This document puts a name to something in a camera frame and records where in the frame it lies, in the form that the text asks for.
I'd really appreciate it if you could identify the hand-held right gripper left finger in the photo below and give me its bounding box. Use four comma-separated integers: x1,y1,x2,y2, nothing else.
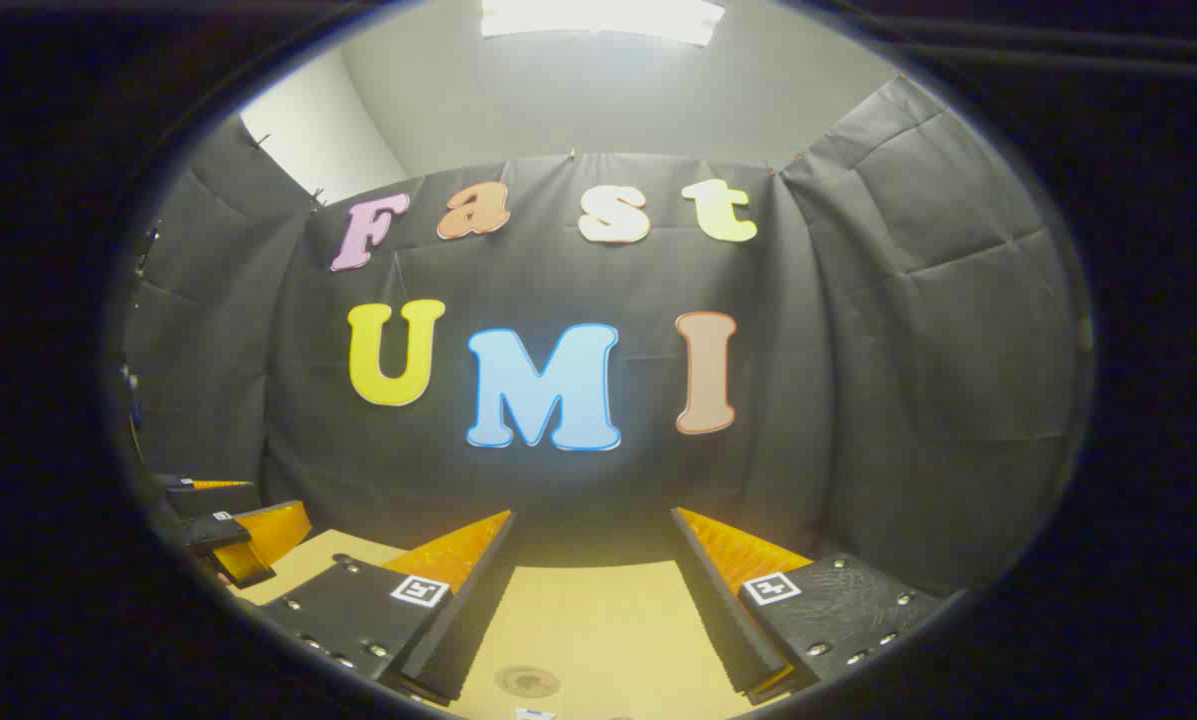
258,510,517,707

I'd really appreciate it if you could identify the wooden desktop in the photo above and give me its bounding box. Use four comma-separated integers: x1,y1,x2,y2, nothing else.
228,528,759,720

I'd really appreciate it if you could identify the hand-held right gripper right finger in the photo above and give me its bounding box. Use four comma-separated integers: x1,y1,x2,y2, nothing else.
670,506,949,705

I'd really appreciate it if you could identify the black backdrop cloth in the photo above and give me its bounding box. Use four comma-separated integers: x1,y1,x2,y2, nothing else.
123,75,1094,591

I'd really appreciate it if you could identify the ceiling light panel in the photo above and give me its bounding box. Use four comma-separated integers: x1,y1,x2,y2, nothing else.
480,0,727,47

